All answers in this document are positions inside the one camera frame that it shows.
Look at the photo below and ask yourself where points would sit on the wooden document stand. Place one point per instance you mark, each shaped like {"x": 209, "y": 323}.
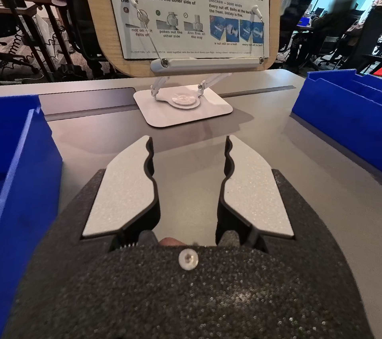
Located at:
{"x": 209, "y": 106}

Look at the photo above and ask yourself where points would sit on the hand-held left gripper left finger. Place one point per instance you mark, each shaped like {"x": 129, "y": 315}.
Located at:
{"x": 125, "y": 196}

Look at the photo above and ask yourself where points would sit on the blue plastic bin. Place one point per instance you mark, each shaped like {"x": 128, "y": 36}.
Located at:
{"x": 24, "y": 196}
{"x": 337, "y": 118}

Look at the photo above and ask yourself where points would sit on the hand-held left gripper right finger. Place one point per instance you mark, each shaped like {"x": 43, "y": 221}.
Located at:
{"x": 253, "y": 196}

